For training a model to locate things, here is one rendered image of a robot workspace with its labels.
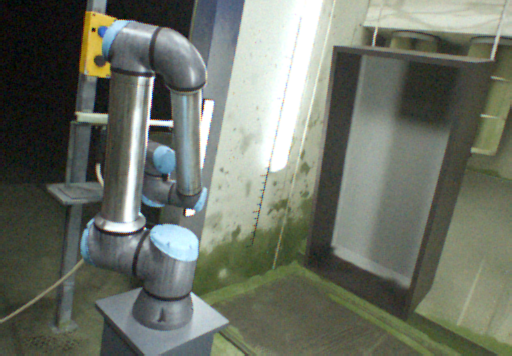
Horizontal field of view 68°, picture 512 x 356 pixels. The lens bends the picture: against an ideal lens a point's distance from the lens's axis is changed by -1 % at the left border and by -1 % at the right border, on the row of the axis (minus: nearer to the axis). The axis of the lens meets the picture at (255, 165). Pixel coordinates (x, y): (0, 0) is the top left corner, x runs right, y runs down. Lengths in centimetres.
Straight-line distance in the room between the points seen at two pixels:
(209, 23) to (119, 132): 105
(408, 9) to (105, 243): 252
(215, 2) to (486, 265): 231
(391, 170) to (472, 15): 121
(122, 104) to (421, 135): 149
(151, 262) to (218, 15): 126
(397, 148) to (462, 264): 111
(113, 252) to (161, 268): 15
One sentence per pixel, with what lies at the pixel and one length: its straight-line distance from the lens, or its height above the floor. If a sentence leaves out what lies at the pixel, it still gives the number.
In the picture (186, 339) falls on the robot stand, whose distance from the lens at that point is 124.
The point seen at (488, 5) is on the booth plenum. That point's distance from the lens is 292.
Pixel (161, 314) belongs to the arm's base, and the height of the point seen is 68.
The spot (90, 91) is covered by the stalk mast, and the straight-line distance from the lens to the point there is 190.
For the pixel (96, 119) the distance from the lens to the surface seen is 173.
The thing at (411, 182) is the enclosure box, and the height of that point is 107.
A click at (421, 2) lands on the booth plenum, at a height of 216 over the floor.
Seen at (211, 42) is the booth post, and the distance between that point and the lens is 199.
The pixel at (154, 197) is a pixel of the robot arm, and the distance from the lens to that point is 143.
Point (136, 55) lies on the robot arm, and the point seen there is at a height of 140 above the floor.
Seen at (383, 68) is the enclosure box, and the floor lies 160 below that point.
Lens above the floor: 139
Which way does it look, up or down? 11 degrees down
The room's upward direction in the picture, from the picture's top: 12 degrees clockwise
